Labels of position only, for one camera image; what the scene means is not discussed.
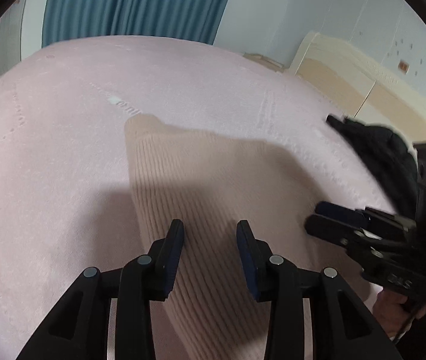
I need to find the pink knit sweater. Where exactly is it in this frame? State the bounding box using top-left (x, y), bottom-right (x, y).
top-left (123, 114), bottom-right (373, 360)

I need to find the person's right hand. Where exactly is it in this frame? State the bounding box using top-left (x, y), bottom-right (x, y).
top-left (372, 289), bottom-right (426, 340)

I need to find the black puffer jacket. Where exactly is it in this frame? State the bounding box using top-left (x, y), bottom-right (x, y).
top-left (326, 115), bottom-right (418, 219)

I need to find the cream bed headboard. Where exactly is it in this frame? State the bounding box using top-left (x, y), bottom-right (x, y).
top-left (287, 32), bottom-right (426, 144)

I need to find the pink bed mattress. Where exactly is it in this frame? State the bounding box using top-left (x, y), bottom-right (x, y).
top-left (0, 37), bottom-right (392, 359)

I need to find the blue curtain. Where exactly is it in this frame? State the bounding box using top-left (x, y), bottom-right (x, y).
top-left (42, 0), bottom-right (228, 47)

